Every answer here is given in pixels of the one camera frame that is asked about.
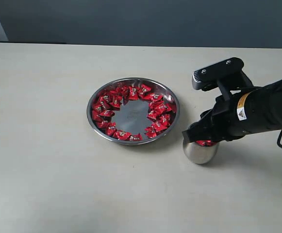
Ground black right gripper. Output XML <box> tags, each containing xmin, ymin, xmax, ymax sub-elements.
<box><xmin>182</xmin><ymin>91</ymin><xmax>255</xmax><ymax>142</ymax></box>

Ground red candies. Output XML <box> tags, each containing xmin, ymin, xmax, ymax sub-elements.
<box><xmin>195</xmin><ymin>140</ymin><xmax>217</xmax><ymax>147</ymax></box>

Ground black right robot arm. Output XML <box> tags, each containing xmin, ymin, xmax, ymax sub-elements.
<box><xmin>182</xmin><ymin>64</ymin><xmax>282</xmax><ymax>143</ymax></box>

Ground stainless steel cup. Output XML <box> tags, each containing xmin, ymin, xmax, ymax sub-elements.
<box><xmin>182</xmin><ymin>141</ymin><xmax>219</xmax><ymax>165</ymax></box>

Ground round stainless steel plate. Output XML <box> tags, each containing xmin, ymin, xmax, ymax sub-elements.
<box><xmin>86</xmin><ymin>77</ymin><xmax>180</xmax><ymax>146</ymax></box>

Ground red candy right lower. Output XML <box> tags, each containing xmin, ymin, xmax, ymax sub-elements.
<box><xmin>151</xmin><ymin>121</ymin><xmax>169</xmax><ymax>133</ymax></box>

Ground red candy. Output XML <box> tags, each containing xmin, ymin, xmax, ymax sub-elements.
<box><xmin>129</xmin><ymin>133</ymin><xmax>143</xmax><ymax>141</ymax></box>
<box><xmin>113</xmin><ymin>130</ymin><xmax>131</xmax><ymax>141</ymax></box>
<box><xmin>151</xmin><ymin>121</ymin><xmax>169</xmax><ymax>133</ymax></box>
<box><xmin>148</xmin><ymin>93</ymin><xmax>163</xmax><ymax>102</ymax></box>
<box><xmin>91</xmin><ymin>110</ymin><xmax>107</xmax><ymax>122</ymax></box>
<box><xmin>137</xmin><ymin>84</ymin><xmax>151</xmax><ymax>98</ymax></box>
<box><xmin>145</xmin><ymin>126</ymin><xmax>157</xmax><ymax>138</ymax></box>

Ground red candy front right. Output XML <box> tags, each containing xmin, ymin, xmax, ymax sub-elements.
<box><xmin>145</xmin><ymin>126</ymin><xmax>157</xmax><ymax>138</ymax></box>

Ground red candy back right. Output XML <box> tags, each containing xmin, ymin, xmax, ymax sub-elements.
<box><xmin>148</xmin><ymin>93</ymin><xmax>163</xmax><ymax>102</ymax></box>

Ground red candy front centre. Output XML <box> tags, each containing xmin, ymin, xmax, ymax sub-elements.
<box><xmin>129</xmin><ymin>133</ymin><xmax>143</xmax><ymax>141</ymax></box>

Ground red candy top right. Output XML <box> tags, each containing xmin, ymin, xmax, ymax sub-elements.
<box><xmin>137</xmin><ymin>84</ymin><xmax>151</xmax><ymax>98</ymax></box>

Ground red candy front left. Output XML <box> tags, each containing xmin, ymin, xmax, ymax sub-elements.
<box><xmin>113</xmin><ymin>130</ymin><xmax>131</xmax><ymax>141</ymax></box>

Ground red candy far left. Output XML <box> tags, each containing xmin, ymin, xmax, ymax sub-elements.
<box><xmin>91</xmin><ymin>110</ymin><xmax>107</xmax><ymax>122</ymax></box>

